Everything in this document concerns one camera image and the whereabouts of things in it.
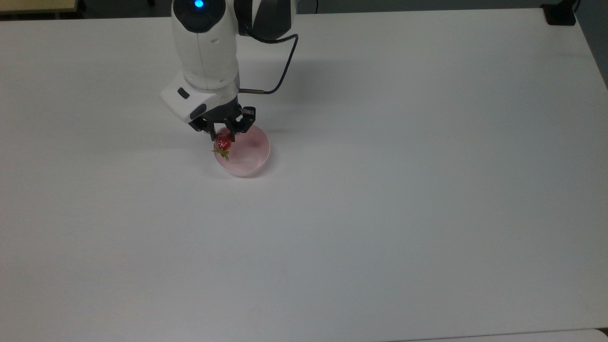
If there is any beige wooden board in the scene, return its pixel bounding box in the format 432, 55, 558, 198
0, 0, 79, 15

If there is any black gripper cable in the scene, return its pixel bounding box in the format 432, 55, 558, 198
237, 28, 300, 95

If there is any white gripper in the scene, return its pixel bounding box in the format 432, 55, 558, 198
160, 72, 257, 143

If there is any pink plastic bowl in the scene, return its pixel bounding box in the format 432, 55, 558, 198
214, 124, 271, 178

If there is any red strawberry with green leaves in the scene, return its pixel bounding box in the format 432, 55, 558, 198
212, 127, 234, 161

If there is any black clamp camera stand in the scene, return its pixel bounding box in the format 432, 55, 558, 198
543, 3, 578, 27

